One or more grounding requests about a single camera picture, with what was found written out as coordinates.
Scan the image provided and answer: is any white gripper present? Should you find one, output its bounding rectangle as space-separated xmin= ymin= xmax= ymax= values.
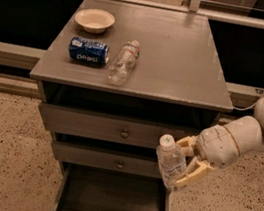
xmin=175 ymin=125 xmax=239 ymax=188

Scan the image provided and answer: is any blue label plastic bottle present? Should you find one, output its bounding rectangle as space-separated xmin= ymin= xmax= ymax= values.
xmin=156 ymin=134 xmax=187 ymax=192

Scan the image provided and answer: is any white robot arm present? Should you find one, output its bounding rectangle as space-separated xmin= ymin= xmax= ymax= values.
xmin=167 ymin=97 xmax=264 ymax=189

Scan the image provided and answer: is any grey top drawer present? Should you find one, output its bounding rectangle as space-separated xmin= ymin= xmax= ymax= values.
xmin=39 ymin=103 xmax=198 ymax=149

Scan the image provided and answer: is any grey middle drawer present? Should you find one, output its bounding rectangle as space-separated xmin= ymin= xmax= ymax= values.
xmin=52 ymin=141 xmax=161 ymax=178

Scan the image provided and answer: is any grey wooden drawer cabinet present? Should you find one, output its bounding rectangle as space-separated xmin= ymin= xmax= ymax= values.
xmin=5 ymin=0 xmax=249 ymax=211

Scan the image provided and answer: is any clear crushed plastic bottle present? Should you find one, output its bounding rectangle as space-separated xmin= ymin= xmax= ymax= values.
xmin=107 ymin=40 xmax=141 ymax=86

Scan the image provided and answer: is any grey open bottom drawer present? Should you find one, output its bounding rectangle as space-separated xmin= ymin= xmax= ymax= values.
xmin=53 ymin=164 xmax=169 ymax=211

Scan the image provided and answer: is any blue pepsi can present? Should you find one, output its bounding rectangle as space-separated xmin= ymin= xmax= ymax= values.
xmin=69 ymin=37 xmax=109 ymax=65

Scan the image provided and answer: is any white bowl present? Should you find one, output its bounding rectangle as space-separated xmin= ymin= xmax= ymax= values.
xmin=74 ymin=8 xmax=115 ymax=34

